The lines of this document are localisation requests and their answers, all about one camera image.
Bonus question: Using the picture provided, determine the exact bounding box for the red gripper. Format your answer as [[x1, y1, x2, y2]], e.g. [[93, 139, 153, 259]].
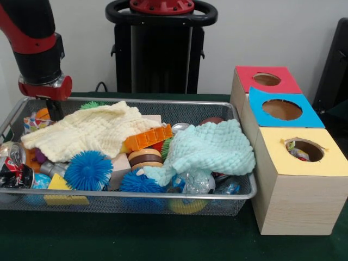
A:
[[18, 74, 73, 122]]

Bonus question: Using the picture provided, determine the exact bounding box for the shallow mesh bin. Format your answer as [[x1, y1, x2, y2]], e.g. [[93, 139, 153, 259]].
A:
[[0, 95, 258, 218]]

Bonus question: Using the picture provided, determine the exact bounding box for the wooden three-hole box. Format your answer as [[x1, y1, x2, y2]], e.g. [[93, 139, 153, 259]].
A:
[[229, 66, 348, 236]]

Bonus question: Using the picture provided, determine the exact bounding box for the orange toy basketball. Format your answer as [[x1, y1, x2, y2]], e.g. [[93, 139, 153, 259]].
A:
[[35, 108, 52, 120]]

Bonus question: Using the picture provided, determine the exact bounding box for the cream waffle cloth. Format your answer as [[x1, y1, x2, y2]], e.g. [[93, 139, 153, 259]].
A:
[[21, 101, 163, 163]]

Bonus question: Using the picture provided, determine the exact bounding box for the green spiky ball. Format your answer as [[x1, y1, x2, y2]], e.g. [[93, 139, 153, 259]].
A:
[[80, 101, 107, 109]]

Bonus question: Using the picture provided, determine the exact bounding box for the blue spiky ball with eyes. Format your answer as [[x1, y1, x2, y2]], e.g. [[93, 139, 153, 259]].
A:
[[64, 151, 114, 191]]

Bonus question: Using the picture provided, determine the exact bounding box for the crushed soda can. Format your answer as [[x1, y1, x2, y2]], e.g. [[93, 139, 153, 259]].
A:
[[0, 141, 35, 190]]

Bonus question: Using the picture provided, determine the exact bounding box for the yellow foam wedge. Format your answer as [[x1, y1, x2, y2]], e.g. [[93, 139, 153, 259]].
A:
[[43, 173, 90, 205]]

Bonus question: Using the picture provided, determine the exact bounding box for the orange plastic toy block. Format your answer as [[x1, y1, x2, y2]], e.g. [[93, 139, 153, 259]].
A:
[[122, 123, 174, 152]]

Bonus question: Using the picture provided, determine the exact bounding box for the toy burger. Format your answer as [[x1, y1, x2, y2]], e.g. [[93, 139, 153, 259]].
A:
[[127, 148, 164, 171]]

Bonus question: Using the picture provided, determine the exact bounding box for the mint green waffle cloth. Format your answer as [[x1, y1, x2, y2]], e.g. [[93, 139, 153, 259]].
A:
[[142, 119, 257, 187]]

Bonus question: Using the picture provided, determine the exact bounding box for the dark green table cloth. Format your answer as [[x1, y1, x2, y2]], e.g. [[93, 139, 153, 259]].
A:
[[0, 91, 348, 261]]

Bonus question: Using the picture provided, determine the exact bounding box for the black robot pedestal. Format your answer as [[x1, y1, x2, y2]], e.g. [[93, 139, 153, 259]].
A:
[[105, 0, 219, 95]]

